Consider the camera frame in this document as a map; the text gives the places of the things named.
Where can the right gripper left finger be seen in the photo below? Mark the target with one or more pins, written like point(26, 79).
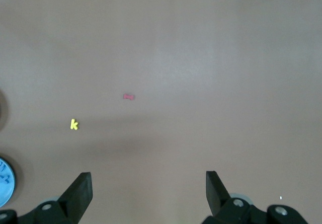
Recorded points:
point(80, 193)

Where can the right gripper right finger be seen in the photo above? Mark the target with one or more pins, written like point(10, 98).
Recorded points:
point(216, 196)

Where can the yellow foam letter K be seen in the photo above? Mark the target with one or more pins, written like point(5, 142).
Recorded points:
point(73, 124)

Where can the blue plate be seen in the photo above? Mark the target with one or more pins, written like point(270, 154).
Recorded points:
point(6, 191)

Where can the red foam letter I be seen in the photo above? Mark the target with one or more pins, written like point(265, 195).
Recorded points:
point(128, 96)

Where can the brown table cover sheet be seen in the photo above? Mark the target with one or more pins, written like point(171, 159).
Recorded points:
point(176, 58)

